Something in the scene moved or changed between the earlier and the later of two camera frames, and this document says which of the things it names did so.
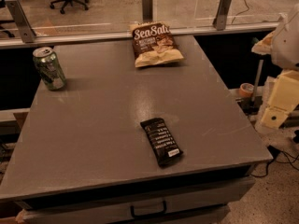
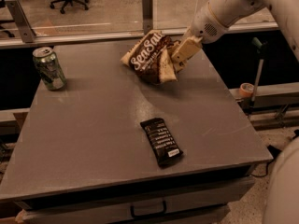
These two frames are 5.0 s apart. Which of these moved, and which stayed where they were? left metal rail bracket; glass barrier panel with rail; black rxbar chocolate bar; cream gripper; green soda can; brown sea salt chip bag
Moved: brown sea salt chip bag; cream gripper
Stayed: glass barrier panel with rail; left metal rail bracket; green soda can; black rxbar chocolate bar
